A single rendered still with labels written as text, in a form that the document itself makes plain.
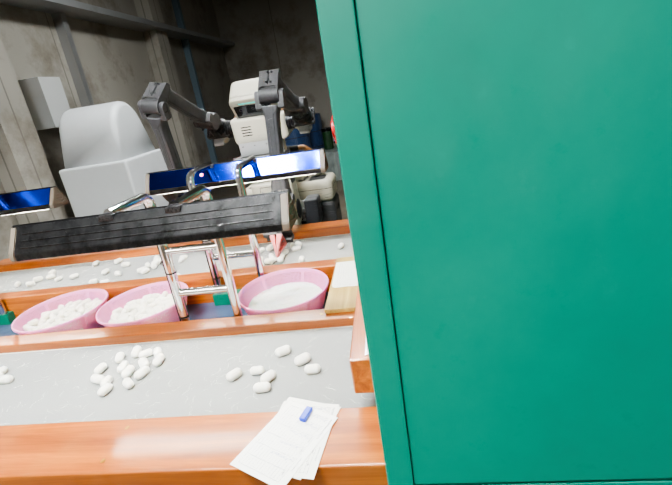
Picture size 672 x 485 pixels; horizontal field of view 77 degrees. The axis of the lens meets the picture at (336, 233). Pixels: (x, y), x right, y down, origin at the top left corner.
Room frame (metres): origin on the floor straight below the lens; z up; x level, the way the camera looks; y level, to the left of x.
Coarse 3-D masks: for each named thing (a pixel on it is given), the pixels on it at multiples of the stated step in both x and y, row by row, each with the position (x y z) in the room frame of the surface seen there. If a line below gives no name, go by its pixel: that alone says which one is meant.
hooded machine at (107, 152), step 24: (72, 120) 3.76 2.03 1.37; (96, 120) 3.72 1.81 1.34; (120, 120) 3.79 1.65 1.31; (72, 144) 3.70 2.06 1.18; (96, 144) 3.68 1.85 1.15; (120, 144) 3.68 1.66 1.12; (144, 144) 4.07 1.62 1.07; (72, 168) 3.65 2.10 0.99; (96, 168) 3.61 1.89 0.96; (120, 168) 3.60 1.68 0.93; (144, 168) 3.86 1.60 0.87; (72, 192) 3.64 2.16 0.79; (96, 192) 3.62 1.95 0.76; (120, 192) 3.60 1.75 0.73; (144, 192) 3.74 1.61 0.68
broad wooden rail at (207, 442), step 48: (0, 432) 0.68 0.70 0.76; (48, 432) 0.66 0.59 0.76; (96, 432) 0.64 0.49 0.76; (144, 432) 0.62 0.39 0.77; (192, 432) 0.60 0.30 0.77; (240, 432) 0.58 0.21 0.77; (336, 432) 0.55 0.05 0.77; (0, 480) 0.57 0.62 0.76; (48, 480) 0.56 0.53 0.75; (96, 480) 0.54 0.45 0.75; (144, 480) 0.53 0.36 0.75; (192, 480) 0.52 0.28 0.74; (240, 480) 0.51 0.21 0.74; (336, 480) 0.48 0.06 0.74; (384, 480) 0.47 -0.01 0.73
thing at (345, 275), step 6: (336, 264) 1.20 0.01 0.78; (342, 264) 1.19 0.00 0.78; (348, 264) 1.19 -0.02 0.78; (354, 264) 1.18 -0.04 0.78; (336, 270) 1.16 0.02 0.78; (342, 270) 1.15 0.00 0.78; (348, 270) 1.14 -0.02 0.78; (354, 270) 1.13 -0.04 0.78; (336, 276) 1.11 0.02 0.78; (342, 276) 1.11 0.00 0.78; (348, 276) 1.10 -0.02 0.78; (354, 276) 1.09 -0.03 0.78; (336, 282) 1.07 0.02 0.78; (342, 282) 1.07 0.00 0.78; (348, 282) 1.06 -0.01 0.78; (354, 282) 1.05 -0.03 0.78
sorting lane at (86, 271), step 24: (312, 240) 1.57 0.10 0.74; (336, 240) 1.53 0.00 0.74; (72, 264) 1.76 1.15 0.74; (120, 264) 1.66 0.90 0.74; (144, 264) 1.61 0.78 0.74; (192, 264) 1.52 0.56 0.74; (240, 264) 1.44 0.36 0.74; (264, 264) 1.40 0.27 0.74; (0, 288) 1.60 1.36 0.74; (24, 288) 1.55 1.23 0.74
